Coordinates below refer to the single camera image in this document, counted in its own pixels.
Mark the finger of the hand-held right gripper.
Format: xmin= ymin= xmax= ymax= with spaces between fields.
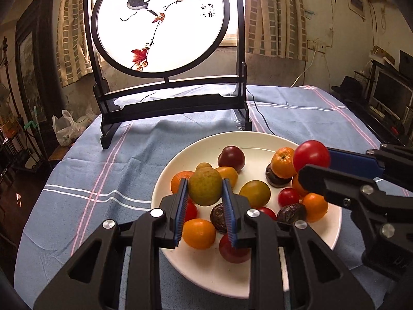
xmin=326 ymin=143 xmax=413 ymax=197
xmin=297 ymin=164 xmax=413 ymax=246

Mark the large orange tangerine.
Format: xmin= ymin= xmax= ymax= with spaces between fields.
xmin=170 ymin=170 xmax=196 ymax=194
xmin=270 ymin=147 xmax=299 ymax=179

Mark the checked curtain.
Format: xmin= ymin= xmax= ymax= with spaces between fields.
xmin=243 ymin=0 xmax=308 ymax=61
xmin=56 ymin=0 xmax=97 ymax=86

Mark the red cherry tomato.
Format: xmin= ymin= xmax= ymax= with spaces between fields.
xmin=256 ymin=207 xmax=277 ymax=221
xmin=278 ymin=188 xmax=301 ymax=207
xmin=185 ymin=202 xmax=198 ymax=223

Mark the dark purple passion fruit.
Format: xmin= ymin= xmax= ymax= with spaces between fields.
xmin=276 ymin=203 xmax=307 ymax=223

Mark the white round plate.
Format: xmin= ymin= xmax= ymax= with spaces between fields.
xmin=151 ymin=131 xmax=343 ymax=300

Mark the dark framed painting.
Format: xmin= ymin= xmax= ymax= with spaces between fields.
xmin=14 ymin=0 xmax=62 ymax=130

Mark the black hat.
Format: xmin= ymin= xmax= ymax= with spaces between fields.
xmin=331 ymin=76 xmax=365 ymax=97

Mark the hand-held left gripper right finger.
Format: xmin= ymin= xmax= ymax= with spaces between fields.
xmin=222 ymin=178 xmax=376 ymax=310

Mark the black cabinet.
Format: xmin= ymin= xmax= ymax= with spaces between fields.
xmin=332 ymin=94 xmax=413 ymax=146

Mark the dark red plum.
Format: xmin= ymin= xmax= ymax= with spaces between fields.
xmin=219 ymin=233 xmax=252 ymax=264
xmin=218 ymin=145 xmax=246 ymax=172

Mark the round painted table screen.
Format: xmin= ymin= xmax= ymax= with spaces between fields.
xmin=83 ymin=0 xmax=253 ymax=150

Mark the blue striped tablecloth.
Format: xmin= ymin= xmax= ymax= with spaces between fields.
xmin=13 ymin=85 xmax=413 ymax=310

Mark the grey computer monitor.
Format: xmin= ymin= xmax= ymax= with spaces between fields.
xmin=369 ymin=69 xmax=413 ymax=121

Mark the yellow-orange oval fruit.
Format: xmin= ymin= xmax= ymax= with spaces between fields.
xmin=215 ymin=166 xmax=239 ymax=188

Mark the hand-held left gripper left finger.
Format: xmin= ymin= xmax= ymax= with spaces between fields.
xmin=33 ymin=178 xmax=189 ymax=310

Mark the white plastic bag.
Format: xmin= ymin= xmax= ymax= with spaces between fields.
xmin=52 ymin=110 xmax=89 ymax=147

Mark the orange tomato on plate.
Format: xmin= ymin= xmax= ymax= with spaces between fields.
xmin=182 ymin=219 xmax=217 ymax=250

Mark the white wall box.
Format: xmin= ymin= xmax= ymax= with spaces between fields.
xmin=347 ymin=0 xmax=367 ymax=18

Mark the white wall cable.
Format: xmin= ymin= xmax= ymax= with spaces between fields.
xmin=290 ymin=49 xmax=317 ymax=88

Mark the black speaker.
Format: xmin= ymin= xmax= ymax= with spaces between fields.
xmin=399 ymin=50 xmax=413 ymax=72

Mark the yellow-green round fruit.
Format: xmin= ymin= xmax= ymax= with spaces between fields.
xmin=188 ymin=168 xmax=224 ymax=206
xmin=239 ymin=180 xmax=271 ymax=208

